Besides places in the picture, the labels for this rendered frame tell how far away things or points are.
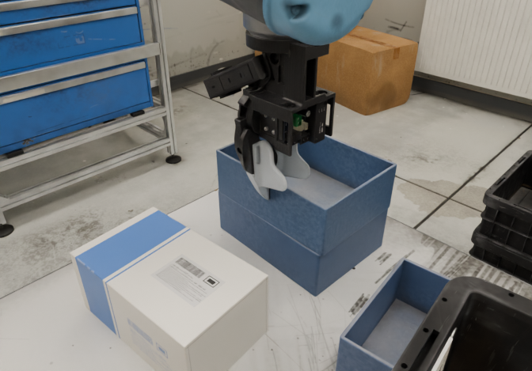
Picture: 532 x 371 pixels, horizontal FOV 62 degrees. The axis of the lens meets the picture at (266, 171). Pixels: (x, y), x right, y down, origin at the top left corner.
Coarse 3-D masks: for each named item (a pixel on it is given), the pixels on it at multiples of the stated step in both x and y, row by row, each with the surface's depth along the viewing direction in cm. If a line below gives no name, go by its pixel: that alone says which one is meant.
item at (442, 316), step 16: (448, 288) 28; (464, 288) 28; (480, 288) 28; (496, 288) 28; (448, 304) 27; (464, 304) 27; (496, 304) 27; (512, 304) 27; (528, 304) 27; (432, 320) 26; (448, 320) 26; (528, 320) 26; (416, 336) 25; (432, 336) 26; (416, 352) 24; (432, 352) 24; (400, 368) 23; (416, 368) 25
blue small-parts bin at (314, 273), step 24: (240, 216) 64; (384, 216) 63; (240, 240) 67; (264, 240) 62; (288, 240) 57; (360, 240) 60; (288, 264) 59; (312, 264) 55; (336, 264) 58; (312, 288) 57
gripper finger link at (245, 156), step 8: (240, 120) 49; (240, 128) 49; (248, 128) 50; (240, 136) 50; (248, 136) 50; (256, 136) 51; (240, 144) 50; (248, 144) 50; (240, 152) 51; (248, 152) 51; (240, 160) 52; (248, 160) 52; (248, 168) 53
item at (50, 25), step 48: (0, 0) 150; (48, 0) 160; (96, 0) 173; (0, 48) 156; (48, 48) 167; (96, 48) 180; (0, 96) 161; (48, 96) 173; (96, 96) 187; (144, 96) 204; (0, 144) 167
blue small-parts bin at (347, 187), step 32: (224, 160) 62; (320, 160) 69; (352, 160) 64; (384, 160) 60; (224, 192) 65; (256, 192) 59; (288, 192) 54; (320, 192) 65; (352, 192) 53; (384, 192) 59; (288, 224) 56; (320, 224) 52; (352, 224) 56
